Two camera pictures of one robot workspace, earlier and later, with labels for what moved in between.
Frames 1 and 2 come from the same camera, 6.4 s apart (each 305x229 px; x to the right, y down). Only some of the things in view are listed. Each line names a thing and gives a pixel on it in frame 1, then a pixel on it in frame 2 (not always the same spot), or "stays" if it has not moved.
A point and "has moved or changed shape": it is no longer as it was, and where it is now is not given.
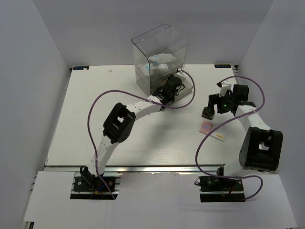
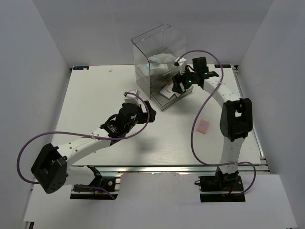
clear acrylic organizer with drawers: [158, 54] stays
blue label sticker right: [220, 66] stays
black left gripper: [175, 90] -> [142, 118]
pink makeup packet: [206, 127] has moved or changed shape
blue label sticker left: [80, 67] stays
